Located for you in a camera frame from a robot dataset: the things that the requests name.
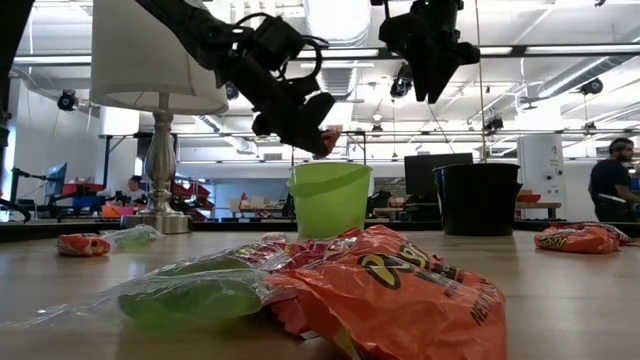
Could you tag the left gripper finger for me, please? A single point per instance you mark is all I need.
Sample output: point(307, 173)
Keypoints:
point(320, 110)
point(297, 130)

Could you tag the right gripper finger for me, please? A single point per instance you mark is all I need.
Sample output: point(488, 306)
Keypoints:
point(466, 53)
point(434, 75)

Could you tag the red orange candy packet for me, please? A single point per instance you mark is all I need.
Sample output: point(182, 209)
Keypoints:
point(331, 140)

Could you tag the red object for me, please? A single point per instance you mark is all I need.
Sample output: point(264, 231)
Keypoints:
point(272, 237)

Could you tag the red Skittles packet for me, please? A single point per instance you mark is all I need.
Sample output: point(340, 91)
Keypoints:
point(290, 257)

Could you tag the green candy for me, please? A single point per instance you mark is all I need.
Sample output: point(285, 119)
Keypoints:
point(190, 300)
point(132, 237)

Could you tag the orange Reese's packet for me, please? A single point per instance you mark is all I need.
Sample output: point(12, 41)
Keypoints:
point(400, 300)
point(575, 240)

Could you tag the small black robot arm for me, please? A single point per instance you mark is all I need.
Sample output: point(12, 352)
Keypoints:
point(20, 210)

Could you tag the small orange candy packet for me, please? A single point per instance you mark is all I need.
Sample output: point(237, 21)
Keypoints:
point(82, 245)

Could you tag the black ceiling spotlight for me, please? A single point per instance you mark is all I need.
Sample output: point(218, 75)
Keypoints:
point(400, 82)
point(592, 86)
point(67, 100)
point(494, 123)

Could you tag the black overhead beam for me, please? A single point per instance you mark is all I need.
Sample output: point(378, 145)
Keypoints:
point(519, 50)

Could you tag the green plastic bucket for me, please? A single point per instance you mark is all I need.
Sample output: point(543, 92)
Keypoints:
point(330, 200)

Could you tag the black monitor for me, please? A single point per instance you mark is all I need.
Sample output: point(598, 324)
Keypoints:
point(425, 172)

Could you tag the red storage bins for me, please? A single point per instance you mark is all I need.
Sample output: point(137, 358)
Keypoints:
point(187, 192)

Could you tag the black plastic bucket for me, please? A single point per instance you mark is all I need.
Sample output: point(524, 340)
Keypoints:
point(477, 200)

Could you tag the white shade table lamp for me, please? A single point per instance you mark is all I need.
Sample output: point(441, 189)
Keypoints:
point(140, 60)

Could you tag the red bowl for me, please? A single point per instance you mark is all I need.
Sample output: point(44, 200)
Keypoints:
point(529, 198)

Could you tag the person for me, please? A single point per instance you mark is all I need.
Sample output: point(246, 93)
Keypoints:
point(607, 180)
point(134, 189)

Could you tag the blue monitor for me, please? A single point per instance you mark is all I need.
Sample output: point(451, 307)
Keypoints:
point(56, 180)

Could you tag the silver ventilation duct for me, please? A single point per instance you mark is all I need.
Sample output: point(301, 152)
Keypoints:
point(337, 80)

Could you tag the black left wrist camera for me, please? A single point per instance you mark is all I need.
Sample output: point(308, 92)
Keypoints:
point(277, 40)

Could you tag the black aluminium frame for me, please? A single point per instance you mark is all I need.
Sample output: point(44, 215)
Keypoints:
point(225, 226)

